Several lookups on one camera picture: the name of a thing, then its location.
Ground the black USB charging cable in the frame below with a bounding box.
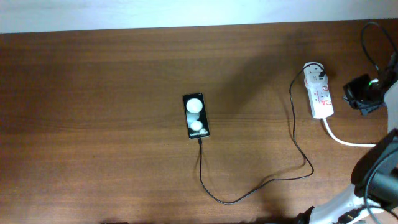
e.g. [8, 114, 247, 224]
[197, 63, 327, 205]

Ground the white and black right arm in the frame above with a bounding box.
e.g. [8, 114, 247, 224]
[294, 52, 397, 224]

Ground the white power strip cord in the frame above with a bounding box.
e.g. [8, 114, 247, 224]
[321, 116, 379, 148]

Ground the black Galaxy smartphone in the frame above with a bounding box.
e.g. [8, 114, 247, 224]
[182, 93, 210, 139]

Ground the white power strip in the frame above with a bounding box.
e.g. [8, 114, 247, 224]
[308, 85, 334, 119]

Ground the white USB wall charger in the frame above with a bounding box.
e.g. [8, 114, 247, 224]
[303, 62, 328, 89]

